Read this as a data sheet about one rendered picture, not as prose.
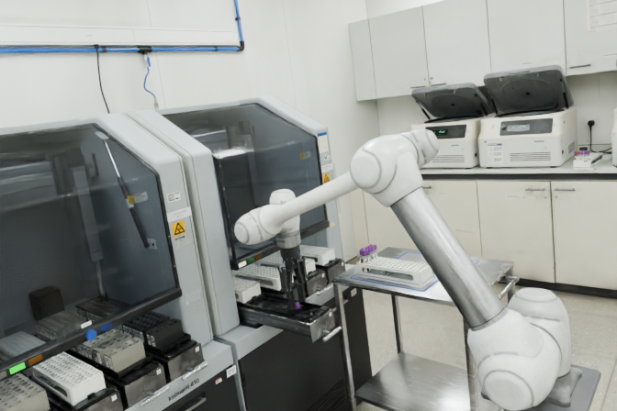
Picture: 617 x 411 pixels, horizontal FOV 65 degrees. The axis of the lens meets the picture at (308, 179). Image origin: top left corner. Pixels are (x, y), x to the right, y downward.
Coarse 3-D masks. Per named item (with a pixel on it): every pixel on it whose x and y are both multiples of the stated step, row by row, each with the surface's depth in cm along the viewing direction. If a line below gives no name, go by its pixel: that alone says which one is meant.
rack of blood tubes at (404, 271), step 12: (360, 264) 202; (372, 264) 200; (384, 264) 197; (396, 264) 197; (408, 264) 194; (420, 264) 192; (360, 276) 203; (384, 276) 195; (396, 276) 198; (408, 276) 196; (420, 276) 184
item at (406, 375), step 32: (384, 256) 225; (416, 256) 220; (384, 288) 189; (416, 288) 185; (512, 288) 199; (352, 384) 213; (384, 384) 219; (416, 384) 216; (448, 384) 212; (480, 384) 210
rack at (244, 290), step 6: (234, 282) 206; (240, 282) 205; (246, 282) 203; (252, 282) 203; (234, 288) 198; (240, 288) 197; (246, 288) 196; (252, 288) 197; (258, 288) 200; (240, 294) 194; (246, 294) 195; (252, 294) 197; (258, 294) 200; (240, 300) 195; (246, 300) 195
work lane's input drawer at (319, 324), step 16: (240, 304) 194; (256, 304) 195; (272, 304) 193; (304, 304) 187; (256, 320) 188; (272, 320) 182; (288, 320) 177; (304, 320) 173; (320, 320) 175; (320, 336) 175
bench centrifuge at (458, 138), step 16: (416, 96) 404; (432, 96) 397; (448, 96) 390; (464, 96) 384; (480, 96) 378; (432, 112) 425; (448, 112) 416; (464, 112) 410; (480, 112) 401; (416, 128) 396; (432, 128) 385; (448, 128) 376; (464, 128) 368; (480, 128) 375; (448, 144) 374; (464, 144) 366; (432, 160) 385; (448, 160) 376; (464, 160) 369
